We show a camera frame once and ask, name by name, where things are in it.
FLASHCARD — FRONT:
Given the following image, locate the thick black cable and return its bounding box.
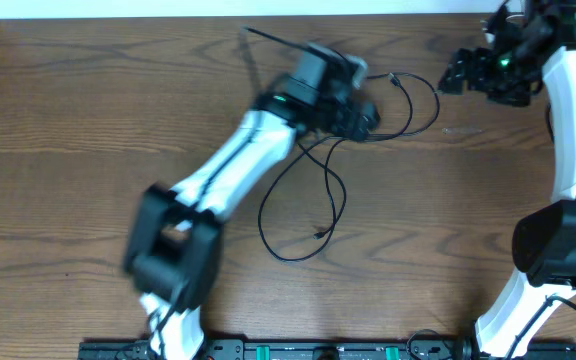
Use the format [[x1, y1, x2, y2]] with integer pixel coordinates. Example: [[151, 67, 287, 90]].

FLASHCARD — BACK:
[[257, 71, 442, 263]]

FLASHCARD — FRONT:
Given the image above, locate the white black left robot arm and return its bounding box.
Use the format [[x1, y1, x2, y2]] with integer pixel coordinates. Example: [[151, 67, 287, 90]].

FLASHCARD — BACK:
[[123, 38, 380, 359]]

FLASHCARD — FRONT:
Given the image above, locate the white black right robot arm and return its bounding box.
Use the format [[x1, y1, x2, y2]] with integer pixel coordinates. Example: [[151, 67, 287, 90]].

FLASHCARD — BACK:
[[438, 1, 576, 359]]

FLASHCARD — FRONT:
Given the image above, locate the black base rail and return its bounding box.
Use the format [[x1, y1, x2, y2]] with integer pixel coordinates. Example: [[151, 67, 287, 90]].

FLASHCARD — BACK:
[[77, 328, 576, 360]]

